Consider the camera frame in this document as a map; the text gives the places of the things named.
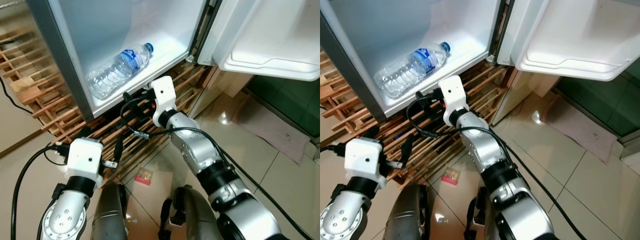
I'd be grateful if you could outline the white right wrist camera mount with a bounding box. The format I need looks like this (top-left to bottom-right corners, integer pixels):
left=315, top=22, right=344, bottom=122
left=150, top=76, right=178, bottom=127
left=438, top=75, right=470, bottom=126

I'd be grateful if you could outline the wooden slat pallet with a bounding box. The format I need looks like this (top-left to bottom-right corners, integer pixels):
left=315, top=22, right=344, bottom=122
left=0, top=25, right=216, bottom=183
left=320, top=50, right=511, bottom=183

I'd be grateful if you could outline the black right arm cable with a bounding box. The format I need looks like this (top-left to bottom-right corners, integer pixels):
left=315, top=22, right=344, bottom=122
left=406, top=92, right=588, bottom=240
left=119, top=92, right=313, bottom=240

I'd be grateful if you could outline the beige cabinet door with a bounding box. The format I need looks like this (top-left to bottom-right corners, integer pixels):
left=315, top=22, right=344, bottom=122
left=0, top=75, right=46, bottom=151

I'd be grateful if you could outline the dark robot leg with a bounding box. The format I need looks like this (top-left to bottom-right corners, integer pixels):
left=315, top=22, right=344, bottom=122
left=90, top=182, right=130, bottom=240
left=387, top=182, right=431, bottom=240
left=159, top=185, right=223, bottom=240
left=465, top=187, right=501, bottom=240

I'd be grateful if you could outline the small red brown packet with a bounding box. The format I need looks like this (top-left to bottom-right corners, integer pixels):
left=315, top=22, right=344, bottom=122
left=441, top=167, right=461, bottom=187
left=134, top=167, right=154, bottom=187

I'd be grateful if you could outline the dark right robot leg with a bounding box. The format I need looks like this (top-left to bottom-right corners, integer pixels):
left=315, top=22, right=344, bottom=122
left=159, top=185, right=223, bottom=240
left=465, top=187, right=501, bottom=240

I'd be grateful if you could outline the silver small fridge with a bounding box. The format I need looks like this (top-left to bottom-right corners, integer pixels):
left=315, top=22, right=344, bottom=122
left=320, top=0, right=516, bottom=123
left=25, top=0, right=223, bottom=123

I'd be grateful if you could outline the clear water bottle blue label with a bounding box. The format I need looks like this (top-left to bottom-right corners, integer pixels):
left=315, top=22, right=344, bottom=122
left=373, top=41, right=452, bottom=100
left=86, top=42, right=155, bottom=101

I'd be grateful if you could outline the pink floor mat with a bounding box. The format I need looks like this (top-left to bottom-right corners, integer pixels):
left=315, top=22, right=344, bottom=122
left=232, top=92, right=312, bottom=166
left=542, top=92, right=621, bottom=166

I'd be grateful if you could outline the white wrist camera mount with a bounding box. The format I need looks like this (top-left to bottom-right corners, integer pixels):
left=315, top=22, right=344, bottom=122
left=150, top=76, right=178, bottom=127
left=438, top=75, right=470, bottom=126
left=65, top=137, right=105, bottom=181
left=344, top=137, right=387, bottom=190

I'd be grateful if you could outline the dark left robot leg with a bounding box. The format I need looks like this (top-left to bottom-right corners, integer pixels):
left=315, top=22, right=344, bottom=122
left=387, top=182, right=431, bottom=240
left=90, top=182, right=130, bottom=240

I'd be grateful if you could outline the black power cable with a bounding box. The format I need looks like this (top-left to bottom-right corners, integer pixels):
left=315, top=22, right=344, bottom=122
left=0, top=77, right=33, bottom=118

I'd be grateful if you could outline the white fridge door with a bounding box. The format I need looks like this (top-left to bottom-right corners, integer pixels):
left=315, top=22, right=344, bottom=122
left=197, top=0, right=321, bottom=82
left=497, top=0, right=640, bottom=82

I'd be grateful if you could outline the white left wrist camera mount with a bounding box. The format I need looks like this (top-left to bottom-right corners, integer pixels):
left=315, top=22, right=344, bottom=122
left=65, top=137, right=105, bottom=181
left=344, top=137, right=387, bottom=190

